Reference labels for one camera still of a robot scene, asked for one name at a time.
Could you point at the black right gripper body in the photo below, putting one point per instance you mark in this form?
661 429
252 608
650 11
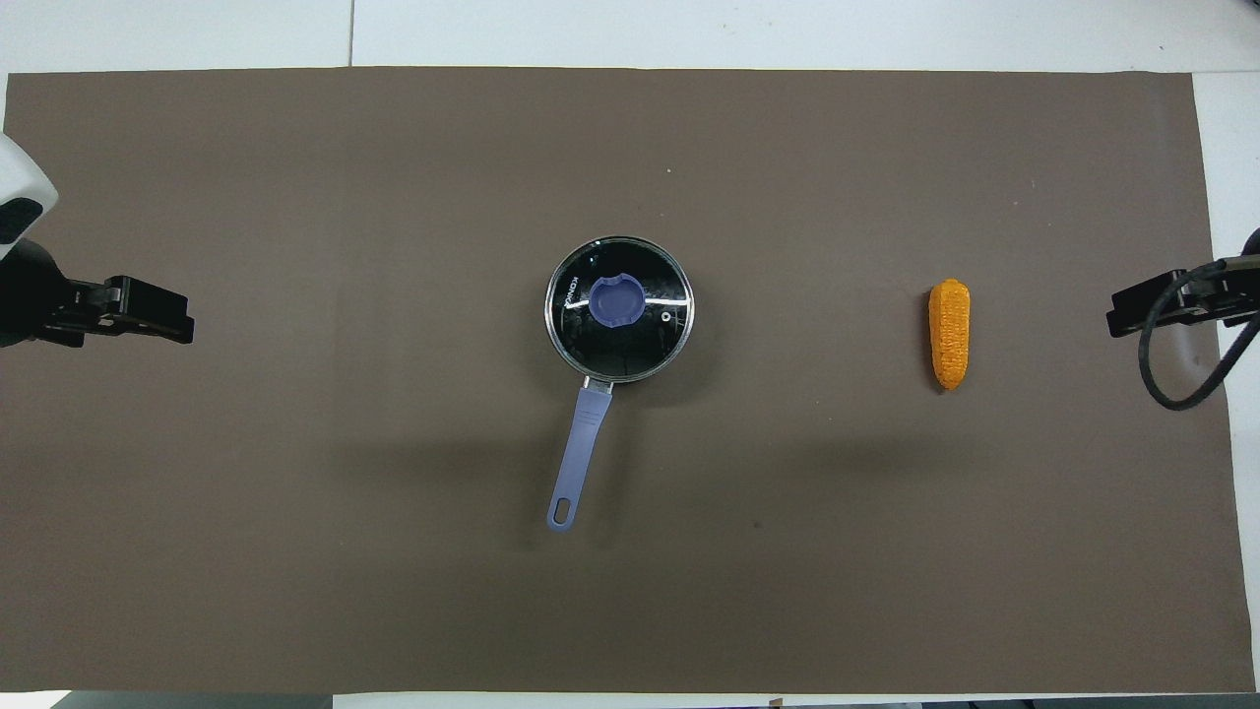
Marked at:
1127 310

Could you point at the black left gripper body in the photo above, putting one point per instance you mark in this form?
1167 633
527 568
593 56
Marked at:
148 310

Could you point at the orange round fruit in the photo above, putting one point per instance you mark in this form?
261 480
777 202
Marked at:
949 335

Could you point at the glass lid with purple knob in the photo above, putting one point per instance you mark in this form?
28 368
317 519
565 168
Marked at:
618 300

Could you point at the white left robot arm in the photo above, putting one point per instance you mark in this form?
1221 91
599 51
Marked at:
22 177

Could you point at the brown table mat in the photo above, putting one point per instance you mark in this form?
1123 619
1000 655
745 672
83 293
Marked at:
394 197

